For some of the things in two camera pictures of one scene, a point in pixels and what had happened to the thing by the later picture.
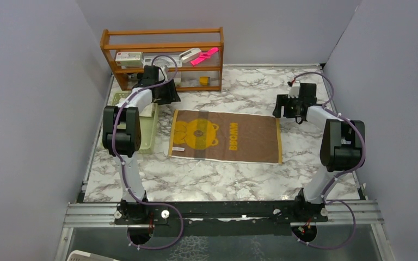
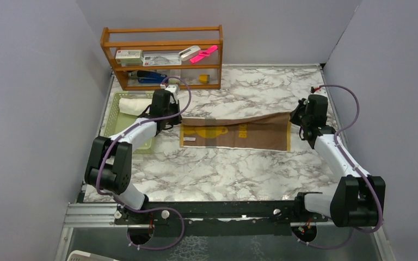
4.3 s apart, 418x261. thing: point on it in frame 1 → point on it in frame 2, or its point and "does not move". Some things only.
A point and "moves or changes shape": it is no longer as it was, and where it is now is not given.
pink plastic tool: (204, 55) does not move
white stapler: (190, 55) does not move
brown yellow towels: (223, 136) moves or changes shape
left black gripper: (171, 95) → (176, 120)
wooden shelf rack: (195, 56) does not move
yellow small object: (204, 80) does not move
